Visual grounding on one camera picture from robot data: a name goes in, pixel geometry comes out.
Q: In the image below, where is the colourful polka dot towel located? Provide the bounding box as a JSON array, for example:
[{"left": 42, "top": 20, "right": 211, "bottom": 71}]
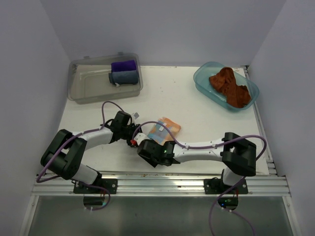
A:
[{"left": 147, "top": 117, "right": 181, "bottom": 145}]

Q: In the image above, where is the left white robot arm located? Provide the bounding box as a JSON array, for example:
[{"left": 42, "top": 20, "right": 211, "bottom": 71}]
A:
[{"left": 36, "top": 111, "right": 139, "bottom": 193}]

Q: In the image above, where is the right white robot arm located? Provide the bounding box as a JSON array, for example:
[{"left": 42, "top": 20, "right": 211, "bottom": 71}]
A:
[{"left": 133, "top": 132, "right": 256, "bottom": 193}]

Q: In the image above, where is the grey transparent plastic bin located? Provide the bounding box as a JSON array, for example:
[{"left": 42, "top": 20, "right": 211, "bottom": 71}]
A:
[{"left": 67, "top": 53, "right": 143, "bottom": 104}]

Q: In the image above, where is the grey-blue rolled towel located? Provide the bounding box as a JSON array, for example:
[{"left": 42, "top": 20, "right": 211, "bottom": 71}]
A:
[{"left": 108, "top": 70, "right": 139, "bottom": 86}]

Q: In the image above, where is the purple rolled towel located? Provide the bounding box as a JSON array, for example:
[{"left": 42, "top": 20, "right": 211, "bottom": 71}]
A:
[{"left": 111, "top": 60, "right": 137, "bottom": 72}]

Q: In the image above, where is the teal transparent plastic bin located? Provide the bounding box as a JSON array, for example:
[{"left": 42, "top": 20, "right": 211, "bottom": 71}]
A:
[{"left": 193, "top": 61, "right": 259, "bottom": 112}]

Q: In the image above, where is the brown crumpled towel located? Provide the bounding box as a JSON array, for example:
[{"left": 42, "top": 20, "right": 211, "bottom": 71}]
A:
[{"left": 209, "top": 67, "right": 251, "bottom": 108}]

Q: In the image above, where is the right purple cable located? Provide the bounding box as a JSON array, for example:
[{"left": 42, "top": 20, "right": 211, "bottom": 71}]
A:
[{"left": 132, "top": 120, "right": 268, "bottom": 236}]

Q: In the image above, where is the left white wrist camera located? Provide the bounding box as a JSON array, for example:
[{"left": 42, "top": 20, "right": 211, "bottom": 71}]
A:
[{"left": 131, "top": 113, "right": 139, "bottom": 119}]

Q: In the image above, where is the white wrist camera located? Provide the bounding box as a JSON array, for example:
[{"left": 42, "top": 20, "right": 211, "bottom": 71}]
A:
[
  {"left": 130, "top": 133, "right": 149, "bottom": 147},
  {"left": 131, "top": 113, "right": 139, "bottom": 119}
]

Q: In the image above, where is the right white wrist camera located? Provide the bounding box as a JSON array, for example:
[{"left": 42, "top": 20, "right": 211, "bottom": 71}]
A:
[{"left": 130, "top": 133, "right": 149, "bottom": 147}]

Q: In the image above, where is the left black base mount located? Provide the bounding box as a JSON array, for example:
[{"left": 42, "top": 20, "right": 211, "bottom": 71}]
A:
[{"left": 71, "top": 178, "right": 118, "bottom": 194}]

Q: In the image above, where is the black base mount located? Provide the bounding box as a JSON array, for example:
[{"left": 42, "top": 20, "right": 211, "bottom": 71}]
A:
[
  {"left": 71, "top": 178, "right": 118, "bottom": 194},
  {"left": 203, "top": 177, "right": 249, "bottom": 195}
]

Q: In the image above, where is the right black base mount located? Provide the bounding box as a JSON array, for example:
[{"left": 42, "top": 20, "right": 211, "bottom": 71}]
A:
[{"left": 203, "top": 177, "right": 249, "bottom": 195}]

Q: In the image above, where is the aluminium mounting rail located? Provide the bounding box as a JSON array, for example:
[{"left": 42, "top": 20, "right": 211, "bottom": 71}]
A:
[{"left": 31, "top": 172, "right": 291, "bottom": 197}]

